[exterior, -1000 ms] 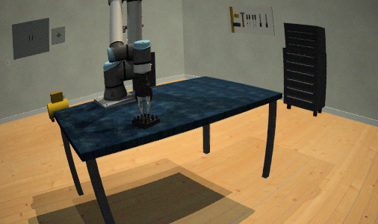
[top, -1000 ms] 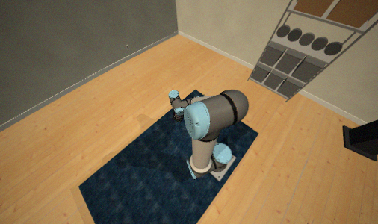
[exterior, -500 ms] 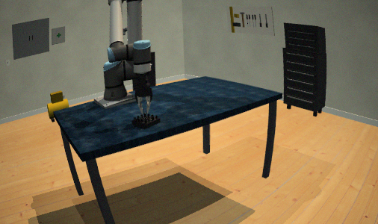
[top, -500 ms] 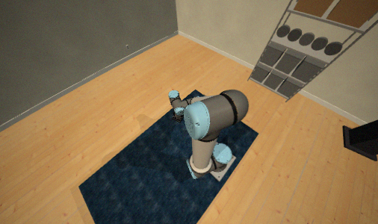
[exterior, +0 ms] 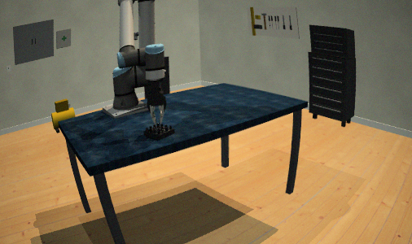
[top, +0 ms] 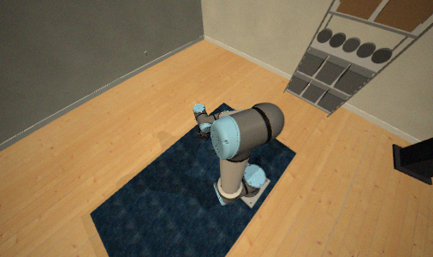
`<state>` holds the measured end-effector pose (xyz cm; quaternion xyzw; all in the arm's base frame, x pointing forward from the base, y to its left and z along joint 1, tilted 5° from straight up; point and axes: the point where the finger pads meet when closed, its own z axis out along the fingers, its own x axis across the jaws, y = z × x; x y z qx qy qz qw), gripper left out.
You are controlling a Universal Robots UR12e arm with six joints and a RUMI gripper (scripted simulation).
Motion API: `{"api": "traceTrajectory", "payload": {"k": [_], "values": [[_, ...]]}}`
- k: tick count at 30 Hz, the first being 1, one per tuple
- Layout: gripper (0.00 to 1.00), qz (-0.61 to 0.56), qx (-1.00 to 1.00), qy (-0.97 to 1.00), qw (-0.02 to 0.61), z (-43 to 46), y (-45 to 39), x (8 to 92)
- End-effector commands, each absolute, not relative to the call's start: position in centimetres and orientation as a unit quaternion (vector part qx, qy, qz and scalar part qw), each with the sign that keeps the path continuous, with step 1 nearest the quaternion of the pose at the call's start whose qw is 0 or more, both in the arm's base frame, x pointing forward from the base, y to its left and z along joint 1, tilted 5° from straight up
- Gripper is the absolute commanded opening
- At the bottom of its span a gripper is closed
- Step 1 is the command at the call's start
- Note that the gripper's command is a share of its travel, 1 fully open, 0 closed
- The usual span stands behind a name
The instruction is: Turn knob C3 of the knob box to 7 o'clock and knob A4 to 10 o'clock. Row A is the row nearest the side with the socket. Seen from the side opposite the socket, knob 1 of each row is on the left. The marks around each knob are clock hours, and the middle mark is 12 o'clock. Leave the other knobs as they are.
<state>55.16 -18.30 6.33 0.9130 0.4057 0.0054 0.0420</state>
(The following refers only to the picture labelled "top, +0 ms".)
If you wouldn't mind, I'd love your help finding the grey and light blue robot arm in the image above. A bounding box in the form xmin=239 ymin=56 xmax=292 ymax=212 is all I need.
xmin=193 ymin=103 xmax=285 ymax=206

